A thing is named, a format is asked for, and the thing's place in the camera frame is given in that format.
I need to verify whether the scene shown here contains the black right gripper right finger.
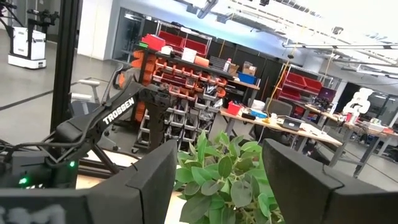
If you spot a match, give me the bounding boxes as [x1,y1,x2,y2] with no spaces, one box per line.
[262,138,398,224]

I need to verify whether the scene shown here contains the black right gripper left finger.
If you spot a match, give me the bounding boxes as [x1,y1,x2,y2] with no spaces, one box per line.
[0,139,178,224]

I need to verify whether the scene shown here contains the wooden work table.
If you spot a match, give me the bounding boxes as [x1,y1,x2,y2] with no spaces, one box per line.
[304,104,398,179]
[220,107,343,167]

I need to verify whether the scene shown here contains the black laptop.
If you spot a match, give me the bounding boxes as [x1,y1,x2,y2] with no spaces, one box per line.
[280,116,303,132]

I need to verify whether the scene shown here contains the green potted plant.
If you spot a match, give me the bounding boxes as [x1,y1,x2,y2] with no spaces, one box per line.
[173,129,284,224]

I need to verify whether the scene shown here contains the small red bin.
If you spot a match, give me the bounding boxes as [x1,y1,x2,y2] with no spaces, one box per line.
[226,101,243,116]

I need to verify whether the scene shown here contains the metal rack red bins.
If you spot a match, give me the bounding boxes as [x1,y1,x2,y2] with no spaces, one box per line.
[275,63,325,103]

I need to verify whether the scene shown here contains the white office chair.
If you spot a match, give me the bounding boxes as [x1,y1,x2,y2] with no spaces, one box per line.
[68,63,124,119]

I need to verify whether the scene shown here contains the blue storage bin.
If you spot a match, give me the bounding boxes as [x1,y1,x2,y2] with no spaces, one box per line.
[238,72,258,86]

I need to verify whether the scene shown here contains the white mobile robot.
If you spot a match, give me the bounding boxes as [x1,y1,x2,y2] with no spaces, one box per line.
[0,0,60,70]

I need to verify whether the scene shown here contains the black aluminium table frame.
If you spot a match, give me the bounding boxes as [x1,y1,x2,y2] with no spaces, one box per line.
[50,0,122,180]

